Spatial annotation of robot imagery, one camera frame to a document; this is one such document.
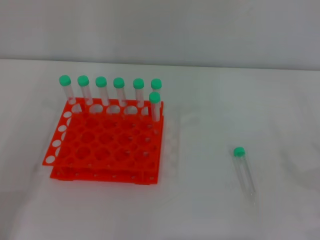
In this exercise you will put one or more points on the clear test tube green cap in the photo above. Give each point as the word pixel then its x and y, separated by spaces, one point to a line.
pixel 83 80
pixel 118 82
pixel 154 97
pixel 101 81
pixel 239 151
pixel 65 80
pixel 138 83
pixel 156 83

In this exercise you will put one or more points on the orange plastic test tube rack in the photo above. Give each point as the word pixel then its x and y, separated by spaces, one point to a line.
pixel 105 150

